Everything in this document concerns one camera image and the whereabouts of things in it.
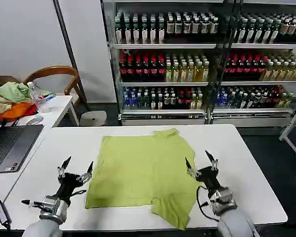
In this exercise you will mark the clear plastic water bottle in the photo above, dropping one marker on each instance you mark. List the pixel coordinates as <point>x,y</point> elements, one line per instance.
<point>35,98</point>

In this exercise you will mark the yellow-green t-shirt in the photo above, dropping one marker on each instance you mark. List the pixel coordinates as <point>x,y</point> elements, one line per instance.
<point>143,172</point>

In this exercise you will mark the green crumpled garment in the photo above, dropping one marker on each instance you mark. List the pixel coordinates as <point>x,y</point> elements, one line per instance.
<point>13,91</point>

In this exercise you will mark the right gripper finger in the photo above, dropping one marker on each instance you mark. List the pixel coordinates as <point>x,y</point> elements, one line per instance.
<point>214,165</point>
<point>193,173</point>

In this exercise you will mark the grey computer mouse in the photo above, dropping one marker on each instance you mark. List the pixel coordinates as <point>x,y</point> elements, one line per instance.
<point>34,120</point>

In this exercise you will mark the orange crumpled garment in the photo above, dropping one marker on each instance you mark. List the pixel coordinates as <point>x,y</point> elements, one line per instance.
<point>17,111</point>

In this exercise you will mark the black slanted pole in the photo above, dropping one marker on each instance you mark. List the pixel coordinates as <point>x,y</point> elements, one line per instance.
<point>71,56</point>

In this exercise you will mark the wooden chair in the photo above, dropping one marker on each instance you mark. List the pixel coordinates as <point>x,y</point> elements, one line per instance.
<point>51,71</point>

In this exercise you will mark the white round floor stool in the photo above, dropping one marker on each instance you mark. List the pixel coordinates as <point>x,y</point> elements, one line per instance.
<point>93,118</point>

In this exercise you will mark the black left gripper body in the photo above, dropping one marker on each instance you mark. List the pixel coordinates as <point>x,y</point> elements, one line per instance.
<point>67,184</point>

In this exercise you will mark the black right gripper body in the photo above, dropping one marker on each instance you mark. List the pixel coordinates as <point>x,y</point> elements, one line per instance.
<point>210,180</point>

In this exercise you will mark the white metal frame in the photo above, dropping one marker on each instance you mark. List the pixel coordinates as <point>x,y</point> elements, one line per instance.
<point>294,133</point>

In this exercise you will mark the white side desk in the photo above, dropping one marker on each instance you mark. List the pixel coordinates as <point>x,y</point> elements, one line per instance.
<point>59,106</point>

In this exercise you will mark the dark grey laptop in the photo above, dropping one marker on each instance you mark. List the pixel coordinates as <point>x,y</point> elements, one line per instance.
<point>12,145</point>

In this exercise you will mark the drinks shelf with bottles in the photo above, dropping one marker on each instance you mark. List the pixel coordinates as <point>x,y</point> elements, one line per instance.
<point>259,64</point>
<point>162,61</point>

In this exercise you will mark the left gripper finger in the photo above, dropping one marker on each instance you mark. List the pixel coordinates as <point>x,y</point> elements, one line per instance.
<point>61,171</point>
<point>85,177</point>

